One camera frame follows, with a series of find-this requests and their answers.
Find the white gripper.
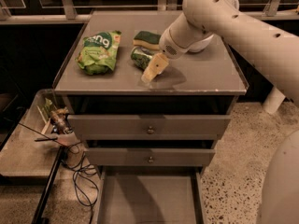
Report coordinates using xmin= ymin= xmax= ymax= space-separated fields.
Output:
xmin=141 ymin=27 xmax=193 ymax=83

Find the green soda can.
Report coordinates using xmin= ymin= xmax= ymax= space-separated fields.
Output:
xmin=131 ymin=46 xmax=154 ymax=70

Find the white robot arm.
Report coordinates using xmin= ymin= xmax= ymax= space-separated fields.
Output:
xmin=141 ymin=0 xmax=299 ymax=224

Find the grey drawer cabinet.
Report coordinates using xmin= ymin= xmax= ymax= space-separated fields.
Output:
xmin=54 ymin=11 xmax=248 ymax=172

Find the grey top drawer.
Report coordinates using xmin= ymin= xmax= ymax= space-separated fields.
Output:
xmin=68 ymin=115 xmax=230 ymax=140

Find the grey drawer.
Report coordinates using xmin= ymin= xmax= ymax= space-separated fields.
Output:
xmin=68 ymin=115 xmax=230 ymax=140
xmin=86 ymin=147 xmax=215 ymax=167
xmin=94 ymin=166 xmax=207 ymax=224

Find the grey middle drawer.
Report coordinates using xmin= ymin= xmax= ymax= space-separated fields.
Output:
xmin=86 ymin=147 xmax=215 ymax=167

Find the grey bottom drawer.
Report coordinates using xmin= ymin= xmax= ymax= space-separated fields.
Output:
xmin=94 ymin=166 xmax=207 ymax=224

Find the green yellow sponge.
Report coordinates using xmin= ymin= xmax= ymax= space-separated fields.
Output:
xmin=133 ymin=31 xmax=161 ymax=50

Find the white bowl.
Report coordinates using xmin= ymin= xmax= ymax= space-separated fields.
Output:
xmin=188 ymin=35 xmax=213 ymax=53

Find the green snack bag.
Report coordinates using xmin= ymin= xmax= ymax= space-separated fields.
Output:
xmin=75 ymin=31 xmax=121 ymax=76

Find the metal railing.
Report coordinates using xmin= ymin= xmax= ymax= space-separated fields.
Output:
xmin=0 ymin=0 xmax=299 ymax=26

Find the brown bottle in bin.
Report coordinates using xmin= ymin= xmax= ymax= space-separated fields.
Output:
xmin=50 ymin=109 xmax=72 ymax=134

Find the white pillar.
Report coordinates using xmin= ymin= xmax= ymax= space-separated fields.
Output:
xmin=263 ymin=87 xmax=285 ymax=114

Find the black cable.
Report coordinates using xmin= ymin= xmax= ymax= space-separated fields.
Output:
xmin=61 ymin=141 xmax=100 ymax=224

